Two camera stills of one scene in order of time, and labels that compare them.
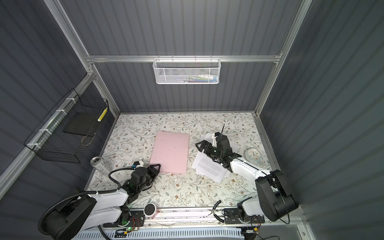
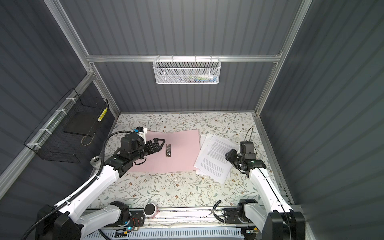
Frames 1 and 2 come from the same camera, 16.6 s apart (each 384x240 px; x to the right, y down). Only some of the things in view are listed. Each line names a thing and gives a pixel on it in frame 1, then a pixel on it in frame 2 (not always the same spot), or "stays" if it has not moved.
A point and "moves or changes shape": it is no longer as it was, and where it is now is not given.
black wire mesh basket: [65, 132] stays
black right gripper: [205, 143] -> [230, 156]
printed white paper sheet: [211, 169] stays
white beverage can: [100, 164] stays
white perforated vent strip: [204, 234] stays
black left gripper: [153, 171] -> [149, 144]
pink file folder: [170, 150] moves or changes shape
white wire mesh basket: [186, 71] stays
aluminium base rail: [185, 216] stays
